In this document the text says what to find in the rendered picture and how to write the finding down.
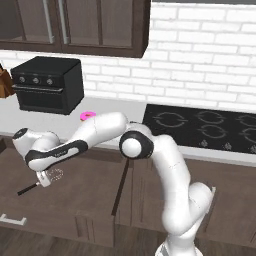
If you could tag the dark brown wall cupboard door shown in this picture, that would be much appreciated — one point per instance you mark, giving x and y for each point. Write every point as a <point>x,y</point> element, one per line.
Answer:
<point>30,23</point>
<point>106,26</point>

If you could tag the brown base cupboard door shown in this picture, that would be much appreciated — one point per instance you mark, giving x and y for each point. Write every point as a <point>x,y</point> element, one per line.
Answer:
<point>146,196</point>
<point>233,206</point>

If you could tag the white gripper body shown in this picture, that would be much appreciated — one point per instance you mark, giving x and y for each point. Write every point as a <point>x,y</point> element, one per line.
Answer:
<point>43,179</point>

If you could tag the brown open drawer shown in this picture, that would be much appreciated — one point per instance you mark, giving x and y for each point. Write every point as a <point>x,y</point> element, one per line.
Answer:
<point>83,196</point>

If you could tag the black toaster oven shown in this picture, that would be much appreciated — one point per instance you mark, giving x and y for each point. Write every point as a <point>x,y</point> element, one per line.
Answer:
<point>46,86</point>

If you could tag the pink frosted doughnut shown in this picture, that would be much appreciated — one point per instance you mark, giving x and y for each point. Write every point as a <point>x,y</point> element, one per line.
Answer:
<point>87,115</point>

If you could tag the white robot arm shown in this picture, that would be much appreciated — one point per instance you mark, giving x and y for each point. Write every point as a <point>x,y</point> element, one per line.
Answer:
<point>173,173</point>

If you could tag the black hob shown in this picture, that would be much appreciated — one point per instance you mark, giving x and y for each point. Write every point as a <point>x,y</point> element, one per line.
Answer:
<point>213,128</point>

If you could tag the brown knife block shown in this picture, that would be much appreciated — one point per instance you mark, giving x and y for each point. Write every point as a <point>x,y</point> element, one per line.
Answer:
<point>5,83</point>

